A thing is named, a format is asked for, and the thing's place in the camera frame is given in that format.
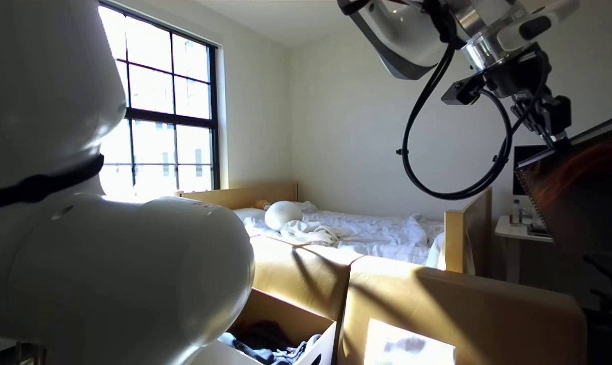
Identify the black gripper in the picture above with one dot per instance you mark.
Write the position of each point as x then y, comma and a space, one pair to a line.
522, 73

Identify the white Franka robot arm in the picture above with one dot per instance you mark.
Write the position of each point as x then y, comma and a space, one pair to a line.
103, 271

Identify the open cardboard box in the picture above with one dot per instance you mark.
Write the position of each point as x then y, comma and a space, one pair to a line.
480, 312
279, 318

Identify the small desk bottle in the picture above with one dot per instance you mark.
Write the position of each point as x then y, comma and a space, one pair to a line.
517, 214

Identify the white desk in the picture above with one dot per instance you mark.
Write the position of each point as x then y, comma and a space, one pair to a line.
520, 233

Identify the printed paper sign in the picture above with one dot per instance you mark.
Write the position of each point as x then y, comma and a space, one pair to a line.
403, 348

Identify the white pillow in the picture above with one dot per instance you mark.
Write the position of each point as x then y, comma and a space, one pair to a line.
287, 214

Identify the blue clothing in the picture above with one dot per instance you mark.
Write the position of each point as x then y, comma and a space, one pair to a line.
272, 354

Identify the black framed window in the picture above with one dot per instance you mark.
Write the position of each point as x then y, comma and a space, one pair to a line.
164, 103

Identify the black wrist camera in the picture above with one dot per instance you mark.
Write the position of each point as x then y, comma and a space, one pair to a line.
462, 91

